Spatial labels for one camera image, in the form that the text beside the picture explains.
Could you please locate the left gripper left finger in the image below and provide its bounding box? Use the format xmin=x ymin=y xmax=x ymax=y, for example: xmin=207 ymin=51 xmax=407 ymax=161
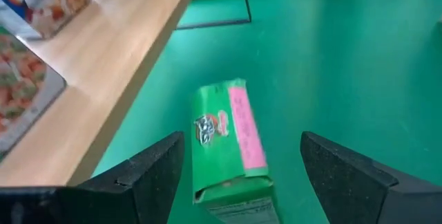
xmin=0 ymin=131 xmax=186 ymax=224

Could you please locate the wooden shelf with black frame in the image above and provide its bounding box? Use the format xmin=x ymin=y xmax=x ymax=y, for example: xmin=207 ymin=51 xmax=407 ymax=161
xmin=0 ymin=0 xmax=253 ymax=187

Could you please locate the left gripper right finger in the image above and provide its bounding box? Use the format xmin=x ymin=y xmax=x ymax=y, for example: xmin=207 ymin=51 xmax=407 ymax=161
xmin=299 ymin=131 xmax=442 ymax=224

